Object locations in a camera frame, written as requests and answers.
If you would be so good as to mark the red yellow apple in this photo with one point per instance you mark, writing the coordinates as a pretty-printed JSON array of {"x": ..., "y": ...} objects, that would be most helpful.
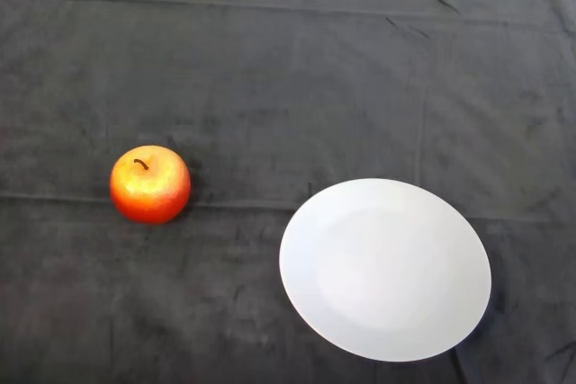
[{"x": 150, "y": 190}]

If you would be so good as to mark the white round plate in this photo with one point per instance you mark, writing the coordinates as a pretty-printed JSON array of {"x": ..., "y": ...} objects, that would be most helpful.
[{"x": 387, "y": 276}]

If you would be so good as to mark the black cloth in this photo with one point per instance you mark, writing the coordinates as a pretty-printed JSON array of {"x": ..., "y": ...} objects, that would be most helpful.
[{"x": 270, "y": 87}]

